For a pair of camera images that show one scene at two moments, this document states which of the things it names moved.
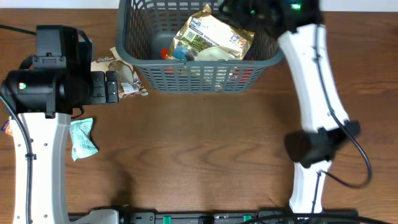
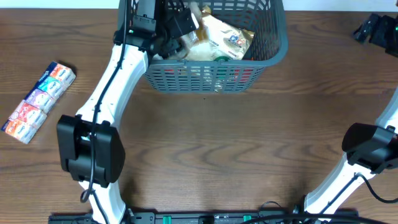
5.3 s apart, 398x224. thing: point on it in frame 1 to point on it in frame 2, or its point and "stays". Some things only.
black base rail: (261, 216) stays
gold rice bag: (206, 37) stays
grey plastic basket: (146, 30) stays
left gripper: (105, 94) to (169, 46)
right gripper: (232, 10) to (384, 22)
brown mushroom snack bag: (129, 82) to (196, 46)
